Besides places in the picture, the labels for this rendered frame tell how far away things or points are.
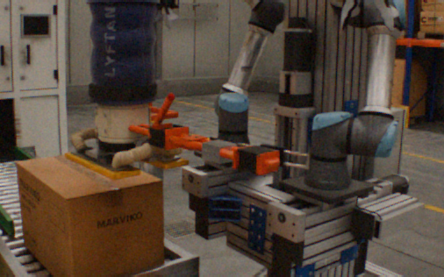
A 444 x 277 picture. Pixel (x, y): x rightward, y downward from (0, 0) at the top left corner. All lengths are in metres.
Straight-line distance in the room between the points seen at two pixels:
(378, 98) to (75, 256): 1.16
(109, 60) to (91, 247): 0.69
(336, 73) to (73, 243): 1.11
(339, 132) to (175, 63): 10.71
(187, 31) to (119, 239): 10.60
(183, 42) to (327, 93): 10.56
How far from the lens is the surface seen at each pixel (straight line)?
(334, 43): 1.71
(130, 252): 1.89
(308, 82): 1.75
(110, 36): 1.51
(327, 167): 1.51
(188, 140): 1.31
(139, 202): 1.84
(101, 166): 1.53
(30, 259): 2.24
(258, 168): 1.12
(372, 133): 1.48
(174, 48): 12.04
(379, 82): 1.53
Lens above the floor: 1.49
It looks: 12 degrees down
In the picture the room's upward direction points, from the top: 1 degrees clockwise
